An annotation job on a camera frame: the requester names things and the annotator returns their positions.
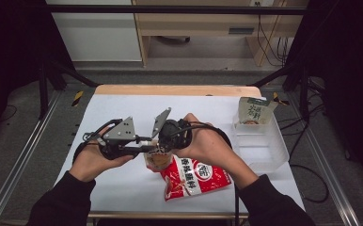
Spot light wooden desk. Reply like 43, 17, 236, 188
132, 0, 309, 68

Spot black horizontal frame bar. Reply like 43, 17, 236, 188
42, 4, 308, 16

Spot translucent plastic container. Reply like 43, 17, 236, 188
230, 105, 291, 174

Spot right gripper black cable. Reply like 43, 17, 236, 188
169, 121, 241, 226

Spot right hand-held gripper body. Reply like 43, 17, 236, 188
150, 106, 195, 152

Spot dark object under desk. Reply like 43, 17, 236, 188
155, 35, 192, 45

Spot person's left hand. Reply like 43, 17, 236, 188
69, 126, 135, 184

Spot hanging black cables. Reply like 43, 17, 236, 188
255, 1, 292, 68

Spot white cabinet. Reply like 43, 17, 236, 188
45, 0, 143, 63

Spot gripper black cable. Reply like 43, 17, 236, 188
169, 121, 241, 226
71, 118, 124, 164

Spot black floor cables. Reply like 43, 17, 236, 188
277, 78, 331, 204

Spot yellow and black tape strip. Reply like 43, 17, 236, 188
272, 91, 292, 107
71, 89, 86, 108

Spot person's right hand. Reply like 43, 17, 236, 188
170, 112, 262, 190

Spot green and beige pouch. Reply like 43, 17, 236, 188
237, 96, 279, 126

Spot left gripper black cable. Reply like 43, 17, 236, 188
71, 118, 124, 164

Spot black metal stand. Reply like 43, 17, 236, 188
38, 59, 100, 121
250, 60, 311, 124

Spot black curtain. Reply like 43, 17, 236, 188
0, 0, 75, 149
283, 0, 363, 191

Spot thin black floor cable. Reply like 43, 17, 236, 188
0, 105, 19, 123

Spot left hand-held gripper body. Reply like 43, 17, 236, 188
98, 116, 140, 161

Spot white and orange spout pouch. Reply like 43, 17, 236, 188
143, 141, 175, 173

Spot white table sheet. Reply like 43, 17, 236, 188
55, 93, 306, 216

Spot wooden table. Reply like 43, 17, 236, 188
55, 84, 306, 220

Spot red and white seasoning packet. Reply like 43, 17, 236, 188
160, 154, 234, 202

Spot aluminium floor rail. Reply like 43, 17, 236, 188
0, 90, 63, 226
286, 90, 363, 226

